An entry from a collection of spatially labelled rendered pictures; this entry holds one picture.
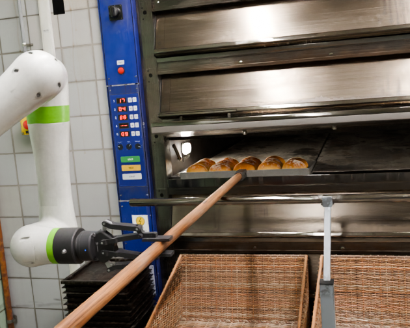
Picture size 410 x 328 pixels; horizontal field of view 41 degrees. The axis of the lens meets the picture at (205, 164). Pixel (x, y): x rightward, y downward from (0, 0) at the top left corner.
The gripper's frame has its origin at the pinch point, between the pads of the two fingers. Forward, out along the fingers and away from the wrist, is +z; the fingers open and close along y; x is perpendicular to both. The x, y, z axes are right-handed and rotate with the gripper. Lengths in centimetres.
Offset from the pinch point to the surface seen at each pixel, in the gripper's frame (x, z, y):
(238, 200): -64, 7, 4
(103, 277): -69, -52, 35
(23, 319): -102, -114, 70
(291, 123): -86, 24, -21
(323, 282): -42, 36, 24
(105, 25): -99, -53, -65
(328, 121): -86, 38, -21
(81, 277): -69, -61, 35
